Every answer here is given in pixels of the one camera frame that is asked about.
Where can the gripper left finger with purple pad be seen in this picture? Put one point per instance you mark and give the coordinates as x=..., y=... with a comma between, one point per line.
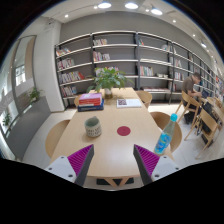
x=73, y=168

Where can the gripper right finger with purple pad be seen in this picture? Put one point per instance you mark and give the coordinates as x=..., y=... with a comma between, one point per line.
x=151, y=166

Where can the clear plastic water bottle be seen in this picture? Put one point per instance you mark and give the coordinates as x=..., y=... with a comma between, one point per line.
x=166, y=134

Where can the wooden chair near left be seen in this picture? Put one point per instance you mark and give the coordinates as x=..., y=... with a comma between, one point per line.
x=54, y=136

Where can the grey patterned ceramic mug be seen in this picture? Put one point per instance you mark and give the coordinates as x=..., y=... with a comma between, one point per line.
x=93, y=127

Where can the round red coaster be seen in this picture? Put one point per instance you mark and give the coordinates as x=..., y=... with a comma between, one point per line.
x=123, y=130

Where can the wooden chair near right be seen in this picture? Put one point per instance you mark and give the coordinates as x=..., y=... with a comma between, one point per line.
x=177, y=135

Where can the dark blue bottom book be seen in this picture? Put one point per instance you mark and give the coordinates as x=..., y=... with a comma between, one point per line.
x=91, y=108

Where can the open white magazine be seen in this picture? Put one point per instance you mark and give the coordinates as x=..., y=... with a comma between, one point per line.
x=128, y=103

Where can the wooden chair far left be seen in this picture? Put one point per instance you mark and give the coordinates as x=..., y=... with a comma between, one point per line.
x=76, y=101

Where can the red book stack top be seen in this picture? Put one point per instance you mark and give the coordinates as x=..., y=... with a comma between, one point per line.
x=94, y=99

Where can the wooden chair far right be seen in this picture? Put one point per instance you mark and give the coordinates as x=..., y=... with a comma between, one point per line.
x=145, y=97

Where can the wooden side chair front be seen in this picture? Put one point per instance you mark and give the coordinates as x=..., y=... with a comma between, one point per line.
x=206, y=125

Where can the wooden side chair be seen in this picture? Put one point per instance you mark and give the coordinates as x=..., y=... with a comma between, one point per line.
x=189, y=104
x=206, y=125

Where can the wooden side chair back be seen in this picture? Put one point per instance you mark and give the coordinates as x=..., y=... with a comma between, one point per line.
x=189, y=104

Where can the floor plant by window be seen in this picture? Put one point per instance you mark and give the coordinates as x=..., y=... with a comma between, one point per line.
x=34, y=95

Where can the seated person in brown shirt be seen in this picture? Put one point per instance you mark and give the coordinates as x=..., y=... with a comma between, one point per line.
x=187, y=87

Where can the green potted plant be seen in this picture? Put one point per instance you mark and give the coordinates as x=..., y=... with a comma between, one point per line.
x=106, y=79

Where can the grey wall bookshelf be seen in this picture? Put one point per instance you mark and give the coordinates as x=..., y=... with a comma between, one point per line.
x=149, y=62

